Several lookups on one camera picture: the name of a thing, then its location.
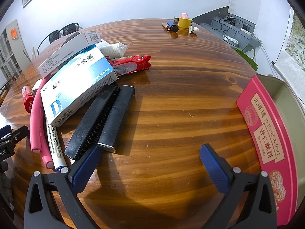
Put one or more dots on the green bag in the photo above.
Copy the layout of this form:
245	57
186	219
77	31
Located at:
247	58

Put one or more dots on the blue and white medicine box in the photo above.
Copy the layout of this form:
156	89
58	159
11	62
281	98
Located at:
78	85

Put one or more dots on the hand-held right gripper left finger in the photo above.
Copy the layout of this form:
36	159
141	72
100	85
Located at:
85	167

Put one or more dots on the orange sign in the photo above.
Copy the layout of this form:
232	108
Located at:
14	34

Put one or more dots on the hanging scroll painting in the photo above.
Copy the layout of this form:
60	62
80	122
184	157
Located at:
296	43

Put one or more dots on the small white object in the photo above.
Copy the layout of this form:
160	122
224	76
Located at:
37	86

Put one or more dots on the black comb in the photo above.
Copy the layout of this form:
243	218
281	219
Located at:
90	121

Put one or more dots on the pink foam roller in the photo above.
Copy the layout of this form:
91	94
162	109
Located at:
35	114
45	148

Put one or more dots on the grey bench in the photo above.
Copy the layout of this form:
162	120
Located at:
238	32

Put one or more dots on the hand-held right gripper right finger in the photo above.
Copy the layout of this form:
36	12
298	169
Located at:
214	167

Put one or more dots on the crumpled foil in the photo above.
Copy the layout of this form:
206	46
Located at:
230	40

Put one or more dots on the white gauze roll in plastic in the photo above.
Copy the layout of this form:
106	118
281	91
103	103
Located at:
112	49

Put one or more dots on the pink biscuit tin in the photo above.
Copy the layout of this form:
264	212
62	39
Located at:
262	124

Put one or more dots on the stack of cards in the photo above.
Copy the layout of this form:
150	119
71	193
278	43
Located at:
176	20

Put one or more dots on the small red bottle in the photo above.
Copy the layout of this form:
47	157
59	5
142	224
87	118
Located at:
27	99

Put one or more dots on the small black tripod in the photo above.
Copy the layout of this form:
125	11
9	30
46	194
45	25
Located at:
230	19

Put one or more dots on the black round cap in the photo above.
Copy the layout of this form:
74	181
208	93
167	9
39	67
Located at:
175	28

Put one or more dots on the yellow tape roll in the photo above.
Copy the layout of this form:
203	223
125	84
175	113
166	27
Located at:
184	22

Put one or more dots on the black charger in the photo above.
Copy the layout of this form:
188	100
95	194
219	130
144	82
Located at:
246	27

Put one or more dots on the black rectangular case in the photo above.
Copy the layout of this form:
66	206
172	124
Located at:
116	116

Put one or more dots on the black metal chair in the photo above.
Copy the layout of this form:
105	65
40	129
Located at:
53	35
69	28

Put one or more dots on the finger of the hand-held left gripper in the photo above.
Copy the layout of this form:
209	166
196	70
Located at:
19	133
4	131

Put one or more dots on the brown lighter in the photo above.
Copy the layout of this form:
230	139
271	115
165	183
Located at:
165	26

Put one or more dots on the white plastic fitting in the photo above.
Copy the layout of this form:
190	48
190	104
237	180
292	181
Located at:
193	29

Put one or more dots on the white whiteboard marker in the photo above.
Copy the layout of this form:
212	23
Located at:
56	148

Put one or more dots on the long white medicine box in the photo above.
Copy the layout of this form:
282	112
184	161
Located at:
51	65

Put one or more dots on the red snack packet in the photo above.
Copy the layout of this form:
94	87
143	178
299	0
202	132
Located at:
131	63

